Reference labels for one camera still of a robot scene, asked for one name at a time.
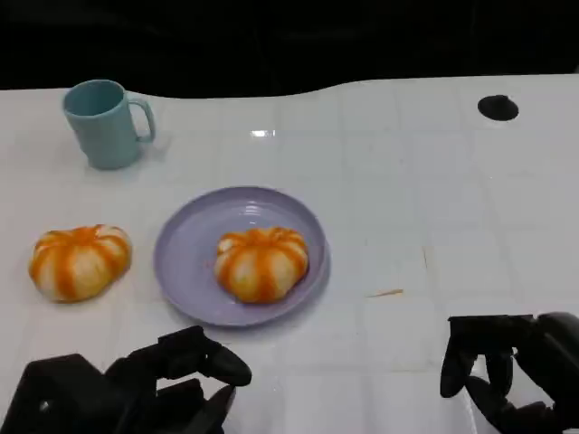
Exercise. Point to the black backdrop cloth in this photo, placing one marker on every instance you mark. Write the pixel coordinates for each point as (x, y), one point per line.
(271, 40)

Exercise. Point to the lilac plate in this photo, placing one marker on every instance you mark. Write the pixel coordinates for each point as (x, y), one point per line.
(190, 253)

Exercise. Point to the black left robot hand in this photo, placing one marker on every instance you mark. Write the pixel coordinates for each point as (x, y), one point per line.
(77, 402)

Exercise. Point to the small orange sliver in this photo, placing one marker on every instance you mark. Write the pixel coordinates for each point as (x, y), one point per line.
(385, 293)

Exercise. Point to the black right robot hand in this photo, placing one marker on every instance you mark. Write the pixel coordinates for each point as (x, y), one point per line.
(556, 361)

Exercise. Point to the pale green mug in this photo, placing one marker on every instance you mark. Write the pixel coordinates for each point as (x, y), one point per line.
(105, 135)

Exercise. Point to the orange and white bread roll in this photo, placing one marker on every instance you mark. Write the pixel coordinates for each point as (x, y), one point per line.
(79, 264)
(260, 267)

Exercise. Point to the round black table hole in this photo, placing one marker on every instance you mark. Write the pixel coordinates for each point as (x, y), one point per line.
(497, 107)

